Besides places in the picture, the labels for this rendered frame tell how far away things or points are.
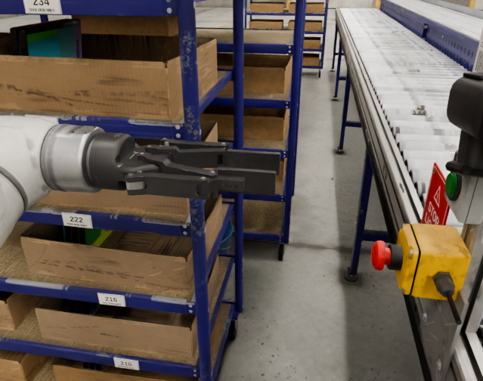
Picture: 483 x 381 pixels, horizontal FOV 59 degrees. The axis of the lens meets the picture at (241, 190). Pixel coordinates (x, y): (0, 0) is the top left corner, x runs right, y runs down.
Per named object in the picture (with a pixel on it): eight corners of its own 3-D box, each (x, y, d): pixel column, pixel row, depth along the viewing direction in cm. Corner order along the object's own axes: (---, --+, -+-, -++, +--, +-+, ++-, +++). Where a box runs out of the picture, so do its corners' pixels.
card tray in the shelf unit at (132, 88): (-24, 106, 83) (-40, 53, 78) (66, 73, 109) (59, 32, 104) (171, 121, 74) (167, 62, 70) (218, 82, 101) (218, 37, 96)
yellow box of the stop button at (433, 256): (381, 261, 61) (389, 218, 57) (445, 268, 59) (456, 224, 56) (397, 339, 48) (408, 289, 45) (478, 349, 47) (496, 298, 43)
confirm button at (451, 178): (442, 190, 52) (448, 167, 51) (456, 190, 52) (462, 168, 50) (449, 201, 49) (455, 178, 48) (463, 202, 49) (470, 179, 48)
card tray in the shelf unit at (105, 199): (4, 201, 90) (-9, 157, 86) (75, 148, 117) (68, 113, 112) (189, 215, 85) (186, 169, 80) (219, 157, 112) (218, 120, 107)
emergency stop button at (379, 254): (368, 258, 59) (372, 233, 57) (400, 261, 58) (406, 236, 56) (370, 276, 55) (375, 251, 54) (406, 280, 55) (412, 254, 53)
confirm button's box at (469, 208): (439, 196, 55) (450, 147, 51) (465, 198, 54) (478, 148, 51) (453, 224, 49) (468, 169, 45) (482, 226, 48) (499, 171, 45)
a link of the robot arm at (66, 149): (72, 115, 59) (113, 117, 58) (84, 174, 63) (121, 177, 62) (33, 137, 51) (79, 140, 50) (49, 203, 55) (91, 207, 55)
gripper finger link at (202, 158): (147, 176, 57) (147, 171, 58) (230, 172, 58) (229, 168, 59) (143, 148, 55) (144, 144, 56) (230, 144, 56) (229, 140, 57)
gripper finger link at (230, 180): (203, 173, 51) (196, 184, 48) (245, 176, 50) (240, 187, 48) (203, 184, 52) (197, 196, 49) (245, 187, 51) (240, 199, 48)
